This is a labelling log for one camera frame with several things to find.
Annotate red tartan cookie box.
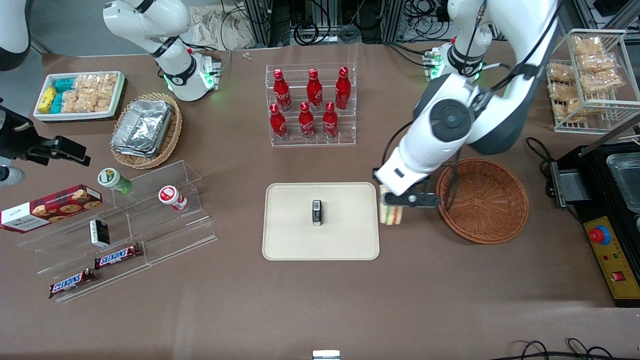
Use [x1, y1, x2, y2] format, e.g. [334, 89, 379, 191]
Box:
[0, 184, 104, 235]

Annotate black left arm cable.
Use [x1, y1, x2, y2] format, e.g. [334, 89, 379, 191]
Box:
[382, 0, 562, 212]

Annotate bagged fried snack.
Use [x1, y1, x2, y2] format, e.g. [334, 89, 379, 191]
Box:
[547, 62, 577, 85]
[572, 35, 605, 56]
[577, 52, 617, 75]
[566, 97, 601, 117]
[581, 69, 624, 95]
[549, 82, 581, 102]

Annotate round brown wicker basket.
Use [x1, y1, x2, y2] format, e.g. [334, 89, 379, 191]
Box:
[435, 157, 530, 245]

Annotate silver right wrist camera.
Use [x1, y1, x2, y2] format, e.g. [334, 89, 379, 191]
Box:
[0, 166, 25, 186]

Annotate triangular sandwich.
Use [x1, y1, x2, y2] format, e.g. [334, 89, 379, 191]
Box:
[378, 184, 404, 227]

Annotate white plastic snack tray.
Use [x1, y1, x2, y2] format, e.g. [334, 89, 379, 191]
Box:
[33, 71, 126, 123]

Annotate black machine power cable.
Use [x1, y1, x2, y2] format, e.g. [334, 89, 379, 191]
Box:
[525, 136, 559, 201]

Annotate white wire rack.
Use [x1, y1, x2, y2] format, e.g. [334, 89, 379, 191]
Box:
[546, 28, 640, 135]

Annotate aluminium profile frame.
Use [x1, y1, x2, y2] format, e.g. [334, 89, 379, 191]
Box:
[242, 0, 407, 48]

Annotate clear acrylic tiered shelf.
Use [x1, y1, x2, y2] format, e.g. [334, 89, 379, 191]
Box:
[17, 160, 219, 304]

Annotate small black white box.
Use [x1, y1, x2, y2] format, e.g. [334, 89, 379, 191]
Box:
[89, 219, 111, 249]

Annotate clear acrylic bottle rack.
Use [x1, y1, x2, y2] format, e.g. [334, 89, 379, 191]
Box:
[265, 62, 357, 148]

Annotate black coiled cable bundle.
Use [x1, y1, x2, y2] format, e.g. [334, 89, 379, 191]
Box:
[292, 19, 322, 47]

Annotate grey metal lever bar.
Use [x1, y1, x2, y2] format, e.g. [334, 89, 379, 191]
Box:
[580, 116, 640, 156]

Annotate yellow snack pack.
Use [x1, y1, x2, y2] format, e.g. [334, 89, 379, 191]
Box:
[38, 86, 57, 114]

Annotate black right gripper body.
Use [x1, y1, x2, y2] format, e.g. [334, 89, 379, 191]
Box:
[0, 106, 39, 162]

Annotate beige crumpled cloth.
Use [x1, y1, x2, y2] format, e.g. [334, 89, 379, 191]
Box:
[189, 4, 253, 52]

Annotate green lid small bottle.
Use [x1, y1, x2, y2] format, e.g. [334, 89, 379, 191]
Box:
[97, 167, 134, 195]

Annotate red lid small bottle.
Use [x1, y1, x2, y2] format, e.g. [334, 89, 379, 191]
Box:
[158, 185, 189, 211]

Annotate black left base cables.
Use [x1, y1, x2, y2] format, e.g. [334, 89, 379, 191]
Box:
[384, 41, 435, 69]

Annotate cream rectangular tray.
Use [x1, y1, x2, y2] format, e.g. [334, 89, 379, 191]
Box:
[262, 182, 381, 262]

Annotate oval light wicker basket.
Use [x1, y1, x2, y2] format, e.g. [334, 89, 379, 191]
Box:
[109, 92, 183, 170]

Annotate clear bag fried snacks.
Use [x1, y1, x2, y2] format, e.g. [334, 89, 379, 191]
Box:
[60, 90, 98, 114]
[74, 73, 119, 94]
[95, 87, 117, 113]

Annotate black looped floor cable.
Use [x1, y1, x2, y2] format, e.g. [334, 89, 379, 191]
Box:
[504, 338, 622, 360]

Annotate red emergency stop button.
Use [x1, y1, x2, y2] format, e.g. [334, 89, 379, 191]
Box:
[588, 225, 612, 246]

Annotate grey right base cable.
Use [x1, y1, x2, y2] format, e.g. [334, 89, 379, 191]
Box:
[186, 42, 234, 77]

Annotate steel pan in machine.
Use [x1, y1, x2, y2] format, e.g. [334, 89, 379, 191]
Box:
[605, 152, 640, 214]

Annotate aluminium foil container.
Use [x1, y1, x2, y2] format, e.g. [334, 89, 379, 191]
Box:
[113, 99, 173, 152]
[110, 142, 162, 158]

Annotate Snickers chocolate bar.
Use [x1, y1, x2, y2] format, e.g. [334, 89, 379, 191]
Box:
[94, 243, 143, 270]
[48, 268, 96, 300]

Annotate black yellow sealing machine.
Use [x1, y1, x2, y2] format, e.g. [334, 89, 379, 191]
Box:
[549, 141, 640, 309]

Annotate red cola bottle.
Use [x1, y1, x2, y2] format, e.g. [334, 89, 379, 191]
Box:
[306, 68, 324, 112]
[269, 103, 290, 142]
[298, 102, 317, 141]
[322, 101, 340, 140]
[334, 66, 352, 111]
[273, 69, 293, 112]

